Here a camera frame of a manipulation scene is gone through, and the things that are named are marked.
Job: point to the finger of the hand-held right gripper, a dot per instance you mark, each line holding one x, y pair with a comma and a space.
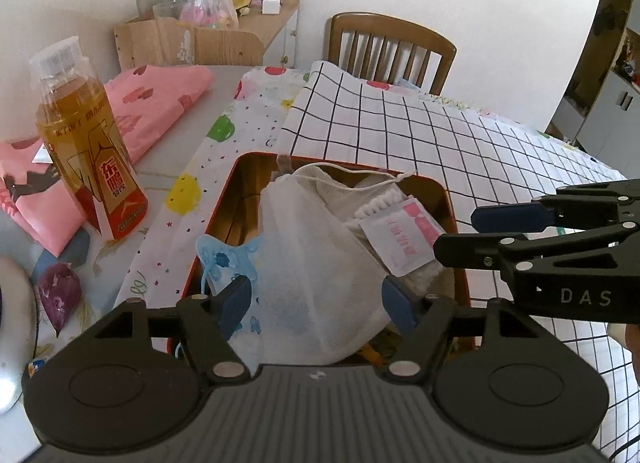
505, 217
470, 249

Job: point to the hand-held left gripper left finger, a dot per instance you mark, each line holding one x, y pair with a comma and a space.
235, 305

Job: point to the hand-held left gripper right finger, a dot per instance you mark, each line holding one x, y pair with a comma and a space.
400, 305

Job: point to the blue face mask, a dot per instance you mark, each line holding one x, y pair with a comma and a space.
225, 258

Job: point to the pink white wipe packet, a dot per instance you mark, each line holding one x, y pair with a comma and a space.
400, 238

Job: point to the white mesh bag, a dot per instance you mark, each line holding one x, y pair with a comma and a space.
310, 253

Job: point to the cotton swab pack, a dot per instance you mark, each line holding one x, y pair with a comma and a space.
380, 203

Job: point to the red tin box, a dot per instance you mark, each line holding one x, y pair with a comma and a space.
240, 203

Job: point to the black checked white tablecloth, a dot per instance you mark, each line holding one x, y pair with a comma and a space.
425, 133

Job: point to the light blue cushion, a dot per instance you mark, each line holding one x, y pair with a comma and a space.
412, 84

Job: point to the grey blue pouch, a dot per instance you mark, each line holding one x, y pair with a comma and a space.
75, 248

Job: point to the purple small bag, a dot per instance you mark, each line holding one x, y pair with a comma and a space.
60, 298

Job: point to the tea bottle with red label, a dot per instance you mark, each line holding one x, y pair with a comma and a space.
85, 143

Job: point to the wooden chair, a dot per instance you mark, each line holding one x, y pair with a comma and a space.
390, 25

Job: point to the white round appliance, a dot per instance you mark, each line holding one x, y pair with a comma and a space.
12, 333

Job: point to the pink printed cloth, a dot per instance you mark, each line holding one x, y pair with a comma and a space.
160, 88

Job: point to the cardboard box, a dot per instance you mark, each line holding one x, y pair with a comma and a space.
220, 45

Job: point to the small white card box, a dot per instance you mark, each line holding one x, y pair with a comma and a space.
271, 6

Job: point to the grey wooden wall unit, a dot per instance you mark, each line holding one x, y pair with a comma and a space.
615, 93

